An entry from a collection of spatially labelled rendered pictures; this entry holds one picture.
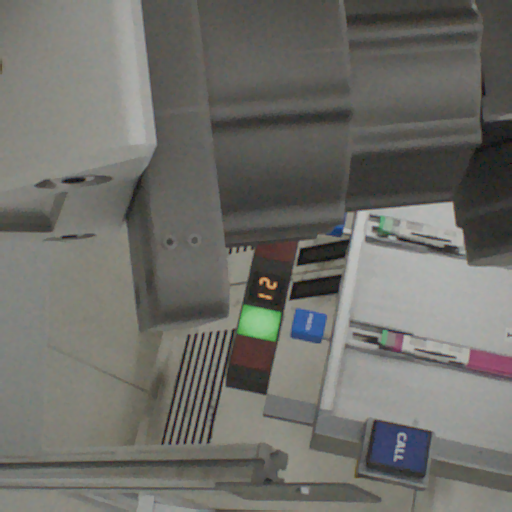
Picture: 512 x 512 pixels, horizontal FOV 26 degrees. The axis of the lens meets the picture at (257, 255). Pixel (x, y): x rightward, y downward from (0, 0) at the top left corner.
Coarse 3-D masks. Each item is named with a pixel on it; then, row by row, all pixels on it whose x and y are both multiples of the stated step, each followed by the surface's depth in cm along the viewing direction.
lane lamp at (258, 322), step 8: (248, 312) 105; (256, 312) 105; (264, 312) 105; (272, 312) 105; (240, 320) 105; (248, 320) 105; (256, 320) 105; (264, 320) 105; (272, 320) 105; (240, 328) 104; (248, 328) 104; (256, 328) 104; (264, 328) 104; (272, 328) 104; (256, 336) 104; (264, 336) 104; (272, 336) 104
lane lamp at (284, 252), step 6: (258, 246) 108; (264, 246) 108; (270, 246) 108; (276, 246) 108; (282, 246) 108; (288, 246) 108; (294, 246) 108; (258, 252) 107; (264, 252) 107; (270, 252) 107; (276, 252) 107; (282, 252) 107; (288, 252) 107; (294, 252) 108; (270, 258) 107; (276, 258) 107; (282, 258) 107; (288, 258) 107
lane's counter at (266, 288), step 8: (256, 272) 107; (256, 280) 106; (264, 280) 106; (272, 280) 106; (280, 280) 106; (256, 288) 106; (264, 288) 106; (272, 288) 106; (280, 288) 106; (248, 296) 106; (256, 296) 106; (264, 296) 106; (272, 296) 106; (280, 296) 106; (272, 304) 105; (280, 304) 105
